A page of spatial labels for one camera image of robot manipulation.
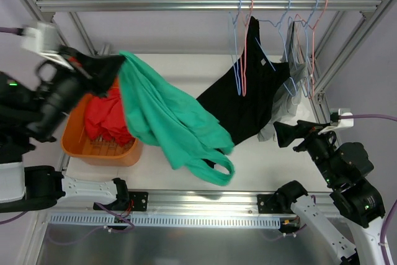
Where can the white slotted cable duct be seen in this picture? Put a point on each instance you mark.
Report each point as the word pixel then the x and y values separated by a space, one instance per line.
pixel 145 220

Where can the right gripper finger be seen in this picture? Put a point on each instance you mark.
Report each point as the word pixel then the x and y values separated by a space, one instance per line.
pixel 286 133
pixel 305 127

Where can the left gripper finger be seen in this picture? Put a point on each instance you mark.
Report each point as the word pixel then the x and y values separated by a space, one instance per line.
pixel 99 79
pixel 97 64

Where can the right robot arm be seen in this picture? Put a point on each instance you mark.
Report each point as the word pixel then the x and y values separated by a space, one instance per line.
pixel 344 169

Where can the black tank top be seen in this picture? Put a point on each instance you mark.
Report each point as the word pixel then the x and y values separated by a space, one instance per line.
pixel 244 116

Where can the red tank top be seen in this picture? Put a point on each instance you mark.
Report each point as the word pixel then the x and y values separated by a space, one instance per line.
pixel 104 117

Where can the blue hanger under grey top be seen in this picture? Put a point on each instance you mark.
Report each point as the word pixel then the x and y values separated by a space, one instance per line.
pixel 309 50

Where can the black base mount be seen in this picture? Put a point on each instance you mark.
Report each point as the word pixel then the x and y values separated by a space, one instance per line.
pixel 267 204
pixel 135 201

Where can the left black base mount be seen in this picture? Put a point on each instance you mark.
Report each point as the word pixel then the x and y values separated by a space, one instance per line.
pixel 135 201

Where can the aluminium hanging rail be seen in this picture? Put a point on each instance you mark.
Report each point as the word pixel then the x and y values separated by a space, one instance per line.
pixel 205 5

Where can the green tank top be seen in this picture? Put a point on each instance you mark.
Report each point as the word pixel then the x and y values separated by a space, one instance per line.
pixel 160 114

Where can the orange plastic basket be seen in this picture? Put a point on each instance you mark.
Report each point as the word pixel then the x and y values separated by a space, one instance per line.
pixel 99 152

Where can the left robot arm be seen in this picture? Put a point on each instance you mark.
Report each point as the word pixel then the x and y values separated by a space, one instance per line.
pixel 30 120

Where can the grey tank top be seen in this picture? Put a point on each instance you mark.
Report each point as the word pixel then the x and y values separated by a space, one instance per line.
pixel 288 96

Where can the blue wire hanger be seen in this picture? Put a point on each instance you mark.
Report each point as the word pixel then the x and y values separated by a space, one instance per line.
pixel 233 46

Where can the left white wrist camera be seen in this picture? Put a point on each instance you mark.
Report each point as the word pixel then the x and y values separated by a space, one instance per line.
pixel 42 38

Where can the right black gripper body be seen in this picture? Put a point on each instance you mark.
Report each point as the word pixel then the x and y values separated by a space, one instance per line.
pixel 303 134

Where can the pink wire hanger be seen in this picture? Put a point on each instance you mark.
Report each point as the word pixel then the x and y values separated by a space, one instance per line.
pixel 310 80
pixel 246 22

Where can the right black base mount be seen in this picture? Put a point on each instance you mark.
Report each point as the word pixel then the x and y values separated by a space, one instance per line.
pixel 267 204

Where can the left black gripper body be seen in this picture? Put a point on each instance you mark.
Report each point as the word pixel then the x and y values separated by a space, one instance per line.
pixel 78 68

